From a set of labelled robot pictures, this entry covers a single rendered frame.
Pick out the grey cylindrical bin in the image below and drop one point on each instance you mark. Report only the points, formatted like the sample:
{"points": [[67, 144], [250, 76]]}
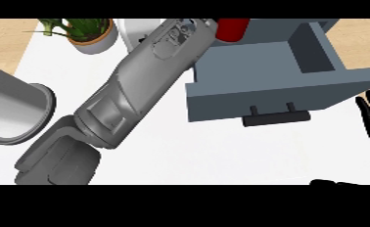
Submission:
{"points": [[20, 110]]}

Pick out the white plant pot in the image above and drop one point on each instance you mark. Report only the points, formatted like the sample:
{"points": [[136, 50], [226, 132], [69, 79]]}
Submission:
{"points": [[99, 45]]}

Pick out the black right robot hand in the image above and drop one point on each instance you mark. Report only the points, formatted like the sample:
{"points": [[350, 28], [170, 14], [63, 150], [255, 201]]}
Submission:
{"points": [[365, 110]]}

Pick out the blue-grey cabinet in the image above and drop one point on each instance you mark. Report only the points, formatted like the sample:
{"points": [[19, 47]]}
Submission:
{"points": [[270, 28]]}

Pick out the green plant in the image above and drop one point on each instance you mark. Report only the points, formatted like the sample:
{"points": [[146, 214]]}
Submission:
{"points": [[87, 27]]}

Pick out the red can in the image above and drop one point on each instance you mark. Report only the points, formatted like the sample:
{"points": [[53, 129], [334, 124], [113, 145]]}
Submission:
{"points": [[233, 28]]}

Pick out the blue-grey open drawer box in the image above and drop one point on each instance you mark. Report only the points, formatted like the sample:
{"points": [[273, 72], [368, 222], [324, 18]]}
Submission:
{"points": [[251, 64]]}

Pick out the white appliance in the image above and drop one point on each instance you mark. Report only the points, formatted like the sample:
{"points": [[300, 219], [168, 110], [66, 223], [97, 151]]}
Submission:
{"points": [[136, 30]]}

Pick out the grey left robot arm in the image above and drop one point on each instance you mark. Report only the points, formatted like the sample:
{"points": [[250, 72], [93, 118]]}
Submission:
{"points": [[144, 74]]}

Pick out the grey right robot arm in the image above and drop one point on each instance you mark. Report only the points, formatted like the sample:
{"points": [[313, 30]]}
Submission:
{"points": [[338, 182]]}

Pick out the blue-grey drawer front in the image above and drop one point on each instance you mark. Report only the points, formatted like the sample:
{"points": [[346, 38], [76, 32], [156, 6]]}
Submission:
{"points": [[270, 97]]}

